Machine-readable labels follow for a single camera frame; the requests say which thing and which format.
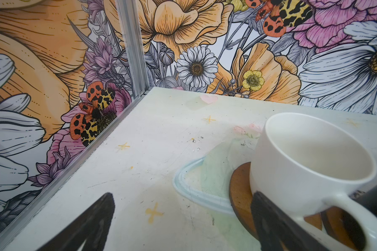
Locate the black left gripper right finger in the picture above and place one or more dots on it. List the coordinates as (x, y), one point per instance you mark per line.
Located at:
(277, 230)

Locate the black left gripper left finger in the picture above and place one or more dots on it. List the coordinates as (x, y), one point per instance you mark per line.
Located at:
(89, 231)

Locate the plain brown wooden coaster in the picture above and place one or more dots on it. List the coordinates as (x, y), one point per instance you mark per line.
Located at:
(240, 196)

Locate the white speckled mug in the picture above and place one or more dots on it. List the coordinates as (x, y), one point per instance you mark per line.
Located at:
(306, 165)

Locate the dark wooden scratched coaster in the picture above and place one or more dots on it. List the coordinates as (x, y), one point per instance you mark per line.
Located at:
(343, 227)

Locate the aluminium left corner post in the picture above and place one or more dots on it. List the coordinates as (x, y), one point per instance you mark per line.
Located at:
(131, 32)

